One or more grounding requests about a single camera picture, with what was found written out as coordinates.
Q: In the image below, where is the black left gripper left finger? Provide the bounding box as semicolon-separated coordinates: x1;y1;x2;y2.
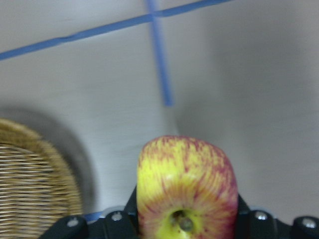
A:
103;187;139;239

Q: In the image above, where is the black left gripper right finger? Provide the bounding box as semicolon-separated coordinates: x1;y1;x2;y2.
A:
234;195;278;239

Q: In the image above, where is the yellow red apple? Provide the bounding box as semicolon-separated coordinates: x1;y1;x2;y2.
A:
136;135;238;239

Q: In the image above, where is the woven wicker basket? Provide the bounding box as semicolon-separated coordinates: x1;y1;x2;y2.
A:
0;118;83;239

